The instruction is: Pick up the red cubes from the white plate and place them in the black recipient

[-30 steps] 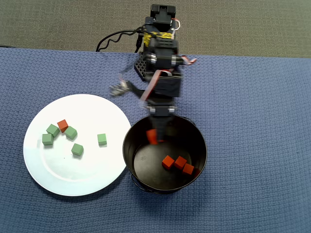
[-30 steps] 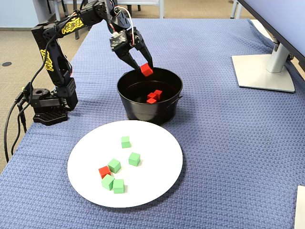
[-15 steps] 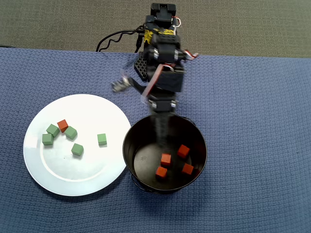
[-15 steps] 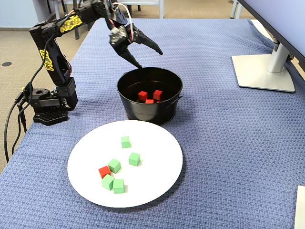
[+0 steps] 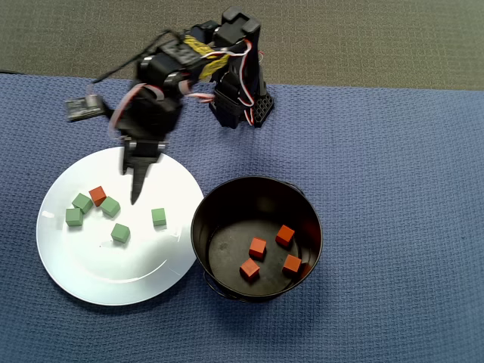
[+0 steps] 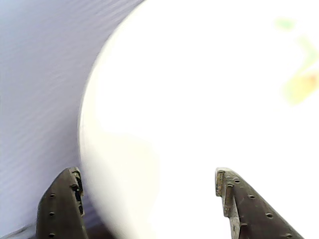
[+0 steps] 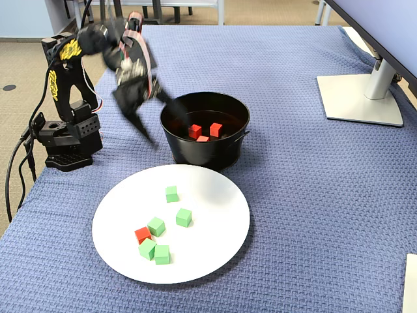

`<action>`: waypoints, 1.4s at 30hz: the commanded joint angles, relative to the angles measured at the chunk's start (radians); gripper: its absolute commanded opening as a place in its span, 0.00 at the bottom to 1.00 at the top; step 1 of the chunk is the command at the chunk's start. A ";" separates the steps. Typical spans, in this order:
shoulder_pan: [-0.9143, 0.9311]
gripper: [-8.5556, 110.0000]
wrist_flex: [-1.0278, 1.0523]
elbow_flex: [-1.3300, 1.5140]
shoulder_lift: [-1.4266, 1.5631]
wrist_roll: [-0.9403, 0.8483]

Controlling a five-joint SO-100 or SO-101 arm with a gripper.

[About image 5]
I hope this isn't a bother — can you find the green cube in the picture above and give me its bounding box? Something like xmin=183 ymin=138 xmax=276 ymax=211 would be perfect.
xmin=71 ymin=192 xmax=94 ymax=215
xmin=100 ymin=196 xmax=122 ymax=219
xmin=65 ymin=207 xmax=84 ymax=228
xmin=150 ymin=207 xmax=167 ymax=228
xmin=110 ymin=222 xmax=132 ymax=244

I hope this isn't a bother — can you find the thin black camera cable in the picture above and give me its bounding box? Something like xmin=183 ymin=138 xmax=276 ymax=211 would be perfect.
xmin=92 ymin=29 xmax=182 ymax=85

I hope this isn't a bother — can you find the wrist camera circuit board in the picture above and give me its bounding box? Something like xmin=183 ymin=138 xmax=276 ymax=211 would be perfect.
xmin=64 ymin=94 xmax=105 ymax=123

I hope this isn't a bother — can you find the red cube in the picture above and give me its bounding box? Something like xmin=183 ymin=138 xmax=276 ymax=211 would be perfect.
xmin=281 ymin=254 xmax=303 ymax=275
xmin=248 ymin=237 xmax=267 ymax=261
xmin=239 ymin=258 xmax=261 ymax=281
xmin=275 ymin=225 xmax=296 ymax=247
xmin=88 ymin=185 xmax=107 ymax=207

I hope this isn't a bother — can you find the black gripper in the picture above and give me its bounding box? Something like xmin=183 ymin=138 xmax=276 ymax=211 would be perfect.
xmin=113 ymin=83 xmax=185 ymax=206

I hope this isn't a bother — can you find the black metal bucket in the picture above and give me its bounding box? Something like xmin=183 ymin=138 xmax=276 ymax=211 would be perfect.
xmin=190 ymin=175 xmax=324 ymax=303

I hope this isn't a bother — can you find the white round plate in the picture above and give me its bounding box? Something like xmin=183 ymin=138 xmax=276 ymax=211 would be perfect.
xmin=36 ymin=146 xmax=205 ymax=306

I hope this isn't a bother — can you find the blue woven table cloth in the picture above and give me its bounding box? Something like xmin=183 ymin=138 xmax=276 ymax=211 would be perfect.
xmin=0 ymin=71 xmax=484 ymax=363

